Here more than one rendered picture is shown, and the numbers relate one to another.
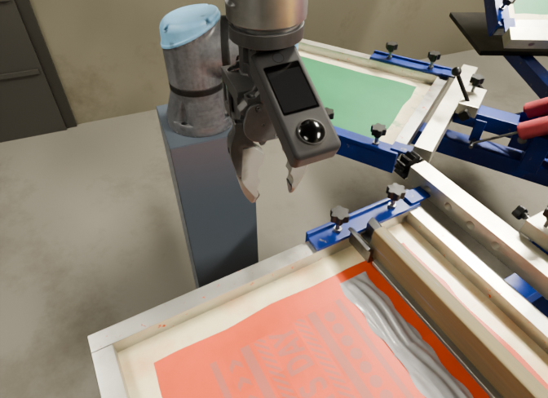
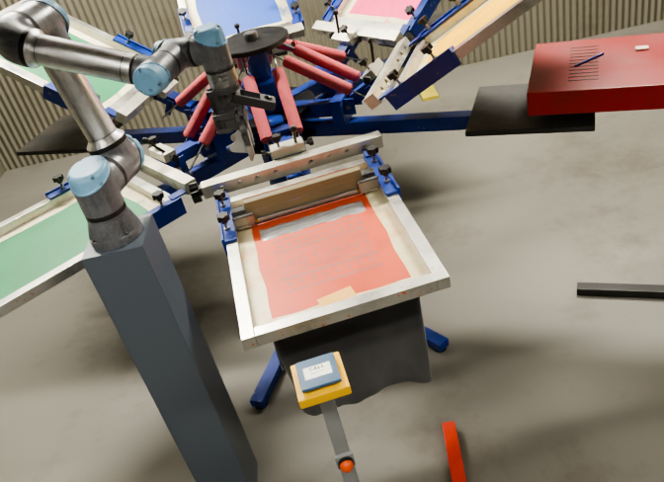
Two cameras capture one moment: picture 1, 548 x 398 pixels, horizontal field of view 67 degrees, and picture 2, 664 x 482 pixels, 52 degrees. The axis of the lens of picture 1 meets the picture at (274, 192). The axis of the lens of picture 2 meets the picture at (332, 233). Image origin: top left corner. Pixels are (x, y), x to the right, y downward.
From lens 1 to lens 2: 1.62 m
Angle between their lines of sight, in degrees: 51
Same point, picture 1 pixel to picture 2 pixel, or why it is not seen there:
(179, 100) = (117, 220)
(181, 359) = (276, 306)
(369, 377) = (321, 235)
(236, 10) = (228, 81)
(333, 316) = (281, 245)
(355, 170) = (72, 344)
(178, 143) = (138, 243)
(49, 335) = not seen: outside the picture
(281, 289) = (251, 265)
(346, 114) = not seen: hidden behind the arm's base
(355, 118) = not seen: hidden behind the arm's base
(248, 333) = (274, 279)
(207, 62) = (119, 182)
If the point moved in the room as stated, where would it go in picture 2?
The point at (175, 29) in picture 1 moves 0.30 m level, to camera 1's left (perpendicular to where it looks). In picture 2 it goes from (100, 172) to (31, 239)
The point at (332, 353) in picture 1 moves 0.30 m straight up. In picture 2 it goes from (302, 246) to (279, 165)
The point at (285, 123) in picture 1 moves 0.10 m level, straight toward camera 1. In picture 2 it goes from (263, 100) to (298, 97)
